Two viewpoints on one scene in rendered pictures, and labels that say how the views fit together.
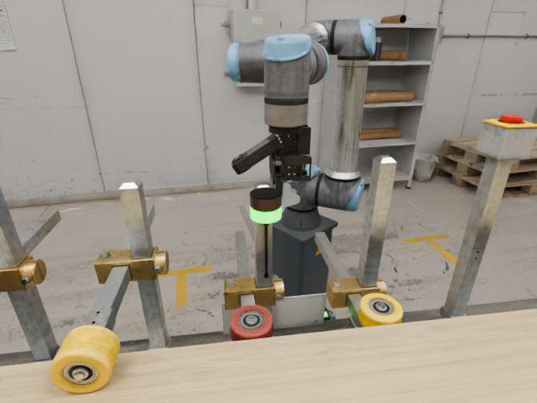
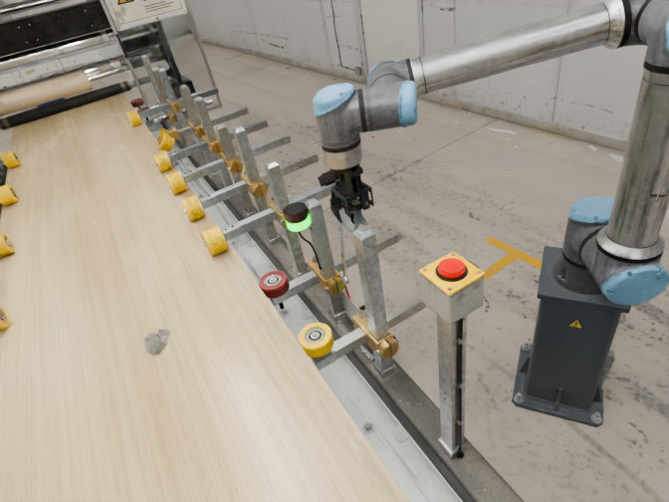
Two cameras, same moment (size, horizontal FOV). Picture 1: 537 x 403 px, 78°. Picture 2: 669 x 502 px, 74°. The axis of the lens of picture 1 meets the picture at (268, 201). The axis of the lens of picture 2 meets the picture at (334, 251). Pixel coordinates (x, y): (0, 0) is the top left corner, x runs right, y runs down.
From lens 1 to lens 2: 1.06 m
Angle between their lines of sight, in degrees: 64
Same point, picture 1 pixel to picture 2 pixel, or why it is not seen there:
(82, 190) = (531, 113)
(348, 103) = (634, 139)
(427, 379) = (256, 371)
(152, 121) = not seen: hidden behind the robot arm
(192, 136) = not seen: outside the picture
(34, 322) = not seen: hidden behind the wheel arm
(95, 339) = (212, 234)
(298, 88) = (326, 138)
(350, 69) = (645, 86)
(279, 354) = (252, 302)
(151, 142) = (634, 71)
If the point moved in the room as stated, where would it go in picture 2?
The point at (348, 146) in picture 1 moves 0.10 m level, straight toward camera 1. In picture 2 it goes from (623, 205) to (582, 214)
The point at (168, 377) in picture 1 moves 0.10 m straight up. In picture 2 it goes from (225, 271) to (214, 244)
